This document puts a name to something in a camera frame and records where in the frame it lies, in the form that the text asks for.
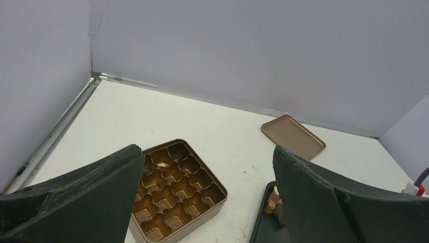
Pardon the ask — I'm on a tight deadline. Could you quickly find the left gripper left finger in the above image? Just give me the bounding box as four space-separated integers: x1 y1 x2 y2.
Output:
1 144 145 242

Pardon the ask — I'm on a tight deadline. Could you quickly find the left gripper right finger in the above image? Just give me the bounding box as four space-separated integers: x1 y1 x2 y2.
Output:
273 146 428 242

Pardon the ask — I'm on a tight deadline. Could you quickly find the gold chocolate box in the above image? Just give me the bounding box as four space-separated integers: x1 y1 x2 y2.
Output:
128 139 228 242

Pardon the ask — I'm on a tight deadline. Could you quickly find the black plastic tray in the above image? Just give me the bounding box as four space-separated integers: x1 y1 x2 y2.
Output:
249 181 290 243

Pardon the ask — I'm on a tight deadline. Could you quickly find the brown box lid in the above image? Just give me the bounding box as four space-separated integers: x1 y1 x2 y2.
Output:
261 115 326 160

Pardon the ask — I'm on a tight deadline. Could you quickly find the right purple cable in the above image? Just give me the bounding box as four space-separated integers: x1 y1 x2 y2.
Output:
414 167 429 187

